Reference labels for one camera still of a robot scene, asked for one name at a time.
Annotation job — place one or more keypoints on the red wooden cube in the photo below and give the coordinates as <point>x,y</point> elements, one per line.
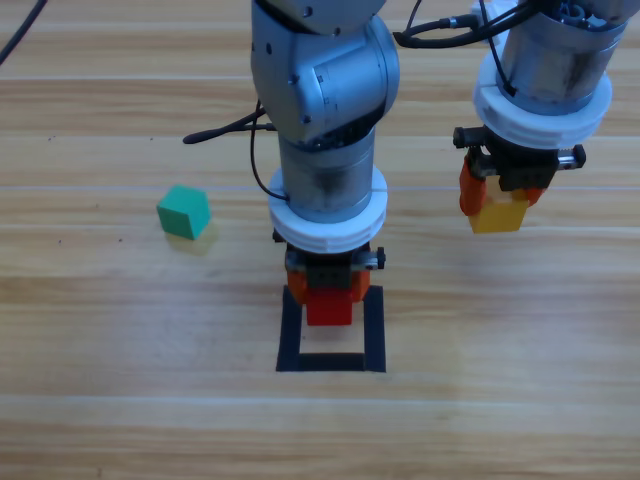
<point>329,310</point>

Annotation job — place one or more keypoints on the yellow wooden cube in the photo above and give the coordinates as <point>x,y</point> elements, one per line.
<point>500,217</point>

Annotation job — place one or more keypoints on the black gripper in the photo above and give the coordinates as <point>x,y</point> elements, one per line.
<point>327,277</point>
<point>525,172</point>

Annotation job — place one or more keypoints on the green wooden cube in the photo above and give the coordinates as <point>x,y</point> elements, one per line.
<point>182,212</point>

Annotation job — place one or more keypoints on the black tape square outline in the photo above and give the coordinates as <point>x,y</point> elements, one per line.
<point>290,340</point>

